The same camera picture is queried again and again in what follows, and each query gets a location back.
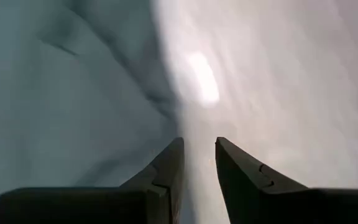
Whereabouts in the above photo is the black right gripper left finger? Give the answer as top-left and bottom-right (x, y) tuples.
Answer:
(0, 137), (185, 224)

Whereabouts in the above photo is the teal grey garment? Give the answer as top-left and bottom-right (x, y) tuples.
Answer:
(0, 0), (181, 224)

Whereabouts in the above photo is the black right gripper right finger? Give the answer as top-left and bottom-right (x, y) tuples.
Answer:
(214, 136), (358, 224)

